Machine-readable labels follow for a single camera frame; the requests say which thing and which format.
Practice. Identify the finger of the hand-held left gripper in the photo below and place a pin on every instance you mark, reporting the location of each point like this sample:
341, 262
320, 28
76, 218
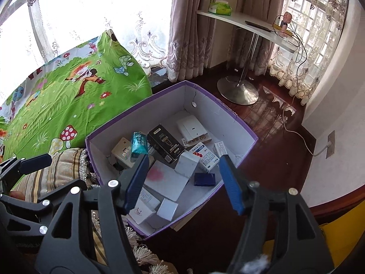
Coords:
28, 205
35, 164

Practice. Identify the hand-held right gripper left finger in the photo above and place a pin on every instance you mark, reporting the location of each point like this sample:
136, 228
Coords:
134, 185

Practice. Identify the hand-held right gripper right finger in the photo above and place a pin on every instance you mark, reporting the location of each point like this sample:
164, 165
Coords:
232, 185

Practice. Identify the large pale box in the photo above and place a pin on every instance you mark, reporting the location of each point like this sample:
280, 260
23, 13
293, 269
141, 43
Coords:
168, 182

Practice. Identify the purple cardboard box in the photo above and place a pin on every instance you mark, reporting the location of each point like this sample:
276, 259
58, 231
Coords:
205, 108

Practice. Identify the white printed text box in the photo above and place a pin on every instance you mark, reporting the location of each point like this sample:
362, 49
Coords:
149, 198

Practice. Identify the small white emblem box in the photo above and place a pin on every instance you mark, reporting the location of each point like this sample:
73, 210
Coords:
141, 212

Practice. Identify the navy blue box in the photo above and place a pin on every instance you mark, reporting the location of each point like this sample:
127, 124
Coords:
204, 179

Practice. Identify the cream box green print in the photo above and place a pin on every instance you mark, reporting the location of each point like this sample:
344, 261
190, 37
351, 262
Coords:
121, 151

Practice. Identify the small white blue-text box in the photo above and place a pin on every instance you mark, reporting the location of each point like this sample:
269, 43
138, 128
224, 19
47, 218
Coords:
220, 149

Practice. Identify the white red-blue medicine box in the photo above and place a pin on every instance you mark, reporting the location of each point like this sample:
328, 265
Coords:
205, 157

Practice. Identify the teal box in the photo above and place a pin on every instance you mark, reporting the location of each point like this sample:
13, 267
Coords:
139, 145

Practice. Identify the small white cube box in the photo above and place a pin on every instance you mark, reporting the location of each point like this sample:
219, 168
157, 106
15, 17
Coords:
186, 162
167, 209

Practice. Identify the black box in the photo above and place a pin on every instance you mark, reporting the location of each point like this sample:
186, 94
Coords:
165, 142

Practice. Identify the printed green blanket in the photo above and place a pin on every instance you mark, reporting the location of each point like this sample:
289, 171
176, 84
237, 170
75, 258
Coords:
57, 105

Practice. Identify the white box gold trim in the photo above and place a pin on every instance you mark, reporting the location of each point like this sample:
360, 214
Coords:
192, 127

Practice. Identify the white lace curtain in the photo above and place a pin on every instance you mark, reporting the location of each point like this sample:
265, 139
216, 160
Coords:
99, 20
285, 71

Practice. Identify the mauve drape curtain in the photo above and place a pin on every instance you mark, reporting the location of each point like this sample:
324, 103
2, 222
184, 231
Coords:
256, 0
188, 34

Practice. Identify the black phone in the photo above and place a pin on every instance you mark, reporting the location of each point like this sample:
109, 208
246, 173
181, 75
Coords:
258, 25

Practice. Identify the pink desk gadget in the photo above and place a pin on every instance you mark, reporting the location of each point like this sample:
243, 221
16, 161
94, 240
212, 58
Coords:
286, 20

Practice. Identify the green tissue pack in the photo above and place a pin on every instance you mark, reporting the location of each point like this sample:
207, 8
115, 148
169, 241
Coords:
219, 8

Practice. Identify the wall socket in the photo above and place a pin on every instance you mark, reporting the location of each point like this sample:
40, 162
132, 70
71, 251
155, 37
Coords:
330, 148

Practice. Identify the white table metal pedestal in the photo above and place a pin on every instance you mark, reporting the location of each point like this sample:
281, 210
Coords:
228, 17

